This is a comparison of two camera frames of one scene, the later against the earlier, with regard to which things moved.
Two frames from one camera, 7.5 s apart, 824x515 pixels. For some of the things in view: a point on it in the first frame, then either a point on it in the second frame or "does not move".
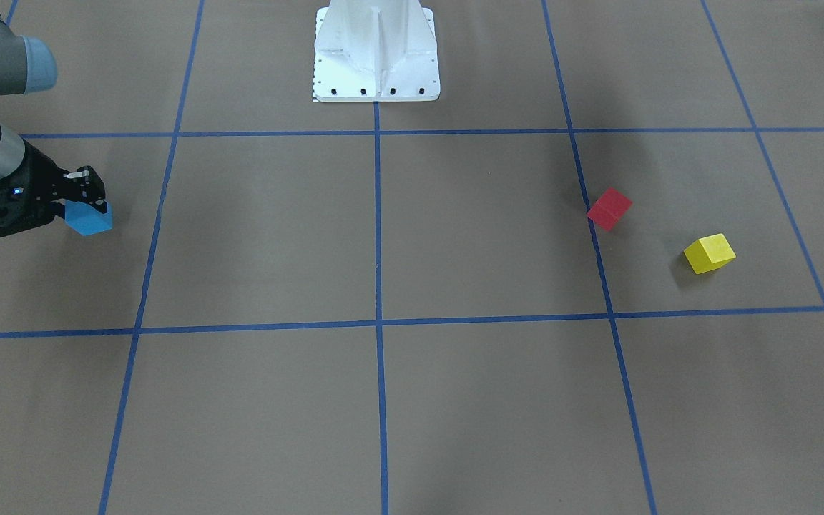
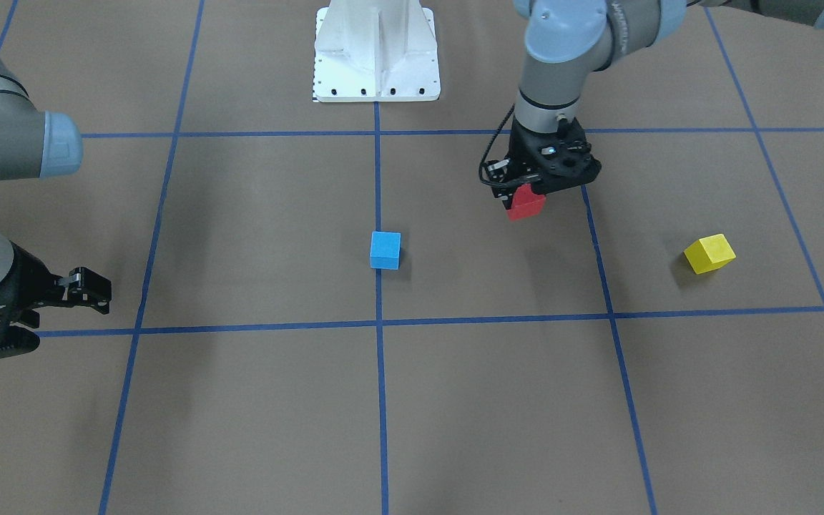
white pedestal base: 375,51 does not move
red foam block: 609,209 -> 526,203
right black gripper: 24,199 -> 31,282
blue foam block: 86,220 -> 385,249
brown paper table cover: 621,267 does not move
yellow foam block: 708,253 does not move
